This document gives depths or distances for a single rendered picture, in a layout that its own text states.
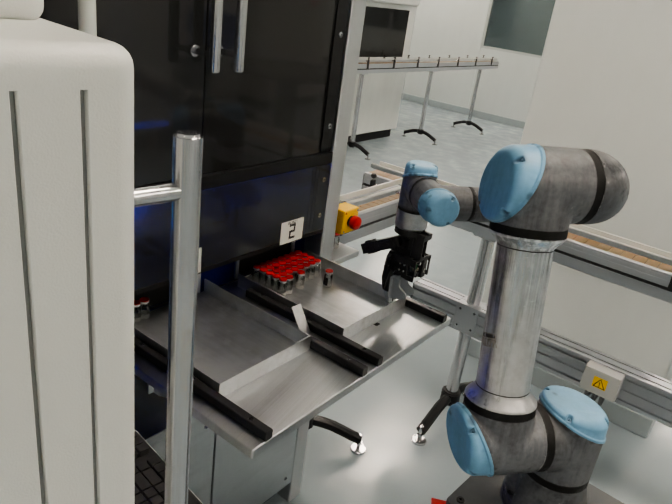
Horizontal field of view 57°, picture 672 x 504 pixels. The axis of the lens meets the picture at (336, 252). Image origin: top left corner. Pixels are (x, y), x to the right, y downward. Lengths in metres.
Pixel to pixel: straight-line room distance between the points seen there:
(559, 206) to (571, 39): 1.87
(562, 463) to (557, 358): 1.26
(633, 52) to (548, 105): 0.37
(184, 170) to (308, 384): 0.79
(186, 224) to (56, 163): 0.13
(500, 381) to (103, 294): 0.67
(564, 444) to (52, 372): 0.81
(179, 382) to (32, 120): 0.29
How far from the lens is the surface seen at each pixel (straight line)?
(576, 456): 1.13
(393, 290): 1.50
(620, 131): 2.73
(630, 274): 2.17
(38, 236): 0.48
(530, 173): 0.92
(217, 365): 1.28
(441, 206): 1.28
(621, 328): 2.91
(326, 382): 1.27
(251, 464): 1.94
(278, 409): 1.18
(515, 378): 1.02
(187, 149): 0.53
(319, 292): 1.59
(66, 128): 0.47
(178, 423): 0.66
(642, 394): 2.33
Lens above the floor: 1.61
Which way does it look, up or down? 23 degrees down
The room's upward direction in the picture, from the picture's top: 8 degrees clockwise
